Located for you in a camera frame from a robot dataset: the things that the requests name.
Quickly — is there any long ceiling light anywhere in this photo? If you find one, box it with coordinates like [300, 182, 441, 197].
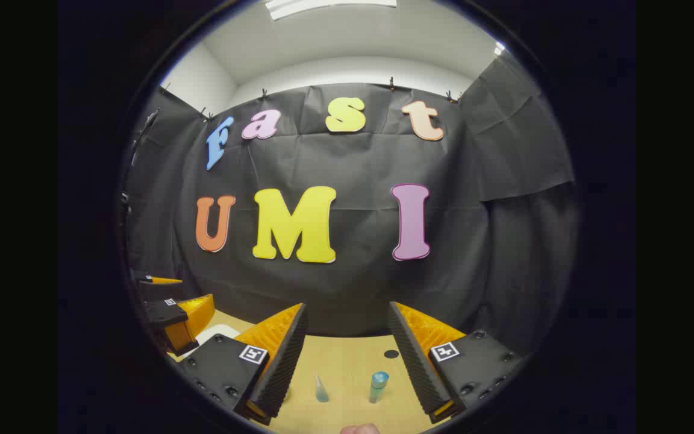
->
[264, 0, 398, 22]

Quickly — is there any black backdrop cloth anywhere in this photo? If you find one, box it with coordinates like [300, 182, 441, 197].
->
[123, 51, 577, 356]

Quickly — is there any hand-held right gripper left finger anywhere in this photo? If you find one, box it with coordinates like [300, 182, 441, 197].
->
[175, 303, 310, 426]

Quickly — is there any white suitcase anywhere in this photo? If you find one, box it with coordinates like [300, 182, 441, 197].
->
[190, 324, 242, 362]

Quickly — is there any clear blue-capped bottle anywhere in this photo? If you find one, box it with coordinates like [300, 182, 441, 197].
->
[368, 371, 390, 404]

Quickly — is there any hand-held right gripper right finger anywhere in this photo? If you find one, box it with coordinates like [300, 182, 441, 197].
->
[388, 301, 528, 424]

